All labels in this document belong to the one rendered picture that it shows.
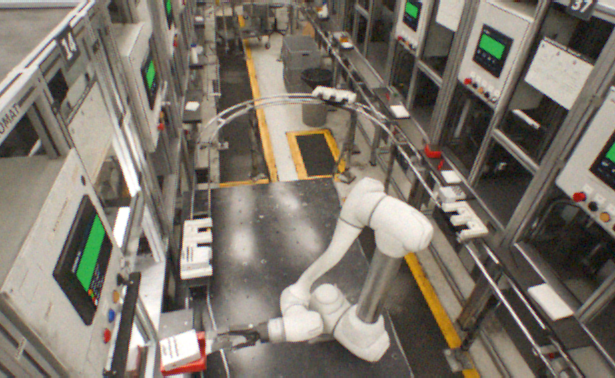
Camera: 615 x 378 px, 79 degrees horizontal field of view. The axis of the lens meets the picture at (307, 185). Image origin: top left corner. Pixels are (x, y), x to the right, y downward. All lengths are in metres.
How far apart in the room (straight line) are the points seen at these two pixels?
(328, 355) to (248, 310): 0.45
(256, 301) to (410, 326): 1.22
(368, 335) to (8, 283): 1.24
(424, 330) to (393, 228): 1.62
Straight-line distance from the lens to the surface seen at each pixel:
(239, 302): 2.01
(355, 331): 1.64
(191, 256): 1.87
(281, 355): 1.86
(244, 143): 4.28
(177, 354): 1.53
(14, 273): 0.82
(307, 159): 4.01
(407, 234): 1.27
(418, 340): 2.77
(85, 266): 1.01
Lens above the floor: 2.36
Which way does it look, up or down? 40 degrees down
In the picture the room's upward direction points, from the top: 2 degrees clockwise
